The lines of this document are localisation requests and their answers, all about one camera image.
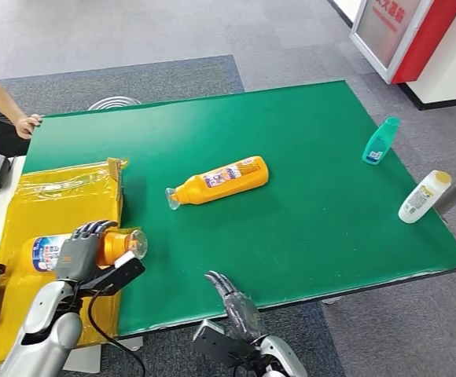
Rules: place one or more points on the person's forearm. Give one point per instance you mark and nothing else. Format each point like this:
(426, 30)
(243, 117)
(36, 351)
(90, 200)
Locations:
(0, 101)

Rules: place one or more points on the person's hand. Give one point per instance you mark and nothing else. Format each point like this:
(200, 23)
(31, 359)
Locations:
(27, 126)

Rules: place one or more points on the black wrist bracket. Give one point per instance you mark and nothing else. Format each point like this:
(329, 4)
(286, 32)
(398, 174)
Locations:
(216, 343)
(122, 276)

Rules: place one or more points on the red and white fire cabinet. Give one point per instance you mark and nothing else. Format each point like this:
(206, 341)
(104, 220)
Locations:
(389, 31)

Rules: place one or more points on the white table foot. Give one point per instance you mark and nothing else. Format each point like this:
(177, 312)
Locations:
(132, 343)

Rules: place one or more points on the green table mat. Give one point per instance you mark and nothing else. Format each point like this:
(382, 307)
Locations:
(290, 135)

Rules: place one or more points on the black left wrist bracket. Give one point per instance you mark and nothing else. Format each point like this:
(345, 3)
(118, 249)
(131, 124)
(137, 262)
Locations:
(122, 276)

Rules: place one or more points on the black right wrist bracket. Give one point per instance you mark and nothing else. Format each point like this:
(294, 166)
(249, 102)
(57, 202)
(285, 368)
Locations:
(216, 343)

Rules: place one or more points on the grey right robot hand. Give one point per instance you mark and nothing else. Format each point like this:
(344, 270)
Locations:
(240, 312)

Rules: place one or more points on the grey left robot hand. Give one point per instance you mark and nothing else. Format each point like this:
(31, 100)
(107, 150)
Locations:
(76, 257)

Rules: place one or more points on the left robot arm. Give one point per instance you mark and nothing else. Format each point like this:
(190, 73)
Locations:
(51, 333)

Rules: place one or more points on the round metal coil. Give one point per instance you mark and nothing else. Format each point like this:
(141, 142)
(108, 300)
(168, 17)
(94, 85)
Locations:
(113, 102)

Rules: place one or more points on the orange bottle with clear cap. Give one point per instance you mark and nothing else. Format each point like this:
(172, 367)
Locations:
(113, 247)
(220, 182)

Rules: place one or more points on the teal plastic bottle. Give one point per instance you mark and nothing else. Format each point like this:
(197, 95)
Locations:
(379, 143)

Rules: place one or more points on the white bottle with yellow cap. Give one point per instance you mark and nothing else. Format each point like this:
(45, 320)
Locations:
(422, 198)

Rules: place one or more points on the yellow taped cardboard box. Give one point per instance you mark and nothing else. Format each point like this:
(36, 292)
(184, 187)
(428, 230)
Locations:
(67, 203)

